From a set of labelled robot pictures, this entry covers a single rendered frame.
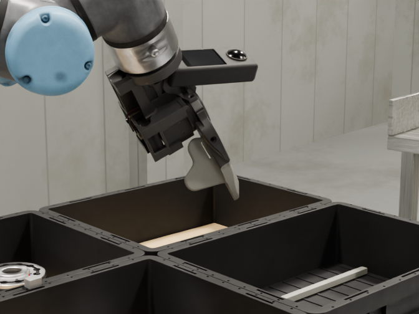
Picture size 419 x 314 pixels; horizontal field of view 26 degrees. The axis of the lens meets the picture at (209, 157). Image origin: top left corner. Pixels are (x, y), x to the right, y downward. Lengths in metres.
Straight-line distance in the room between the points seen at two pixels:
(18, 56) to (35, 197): 3.90
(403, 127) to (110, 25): 1.65
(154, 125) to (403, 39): 6.28
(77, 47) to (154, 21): 0.20
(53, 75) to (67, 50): 0.02
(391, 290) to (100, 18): 0.51
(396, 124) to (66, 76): 1.76
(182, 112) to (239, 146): 4.76
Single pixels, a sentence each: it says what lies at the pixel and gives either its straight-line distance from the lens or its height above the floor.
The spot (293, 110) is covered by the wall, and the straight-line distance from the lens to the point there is 6.23.
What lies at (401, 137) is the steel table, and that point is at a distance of 2.45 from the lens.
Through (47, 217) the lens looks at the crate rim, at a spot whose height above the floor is 0.93.
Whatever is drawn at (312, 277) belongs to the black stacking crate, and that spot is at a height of 0.83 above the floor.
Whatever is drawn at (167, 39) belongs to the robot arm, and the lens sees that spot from 0.98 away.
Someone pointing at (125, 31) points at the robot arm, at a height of 1.26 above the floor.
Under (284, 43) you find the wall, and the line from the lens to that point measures 6.06.
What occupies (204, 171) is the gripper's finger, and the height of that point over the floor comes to 1.08.
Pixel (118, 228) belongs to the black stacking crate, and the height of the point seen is 0.87.
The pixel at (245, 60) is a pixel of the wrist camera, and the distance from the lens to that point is 1.07.
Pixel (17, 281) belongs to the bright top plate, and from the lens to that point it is 1.38.
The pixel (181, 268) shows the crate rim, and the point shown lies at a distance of 1.21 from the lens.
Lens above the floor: 1.34
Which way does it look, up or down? 13 degrees down
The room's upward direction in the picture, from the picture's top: straight up
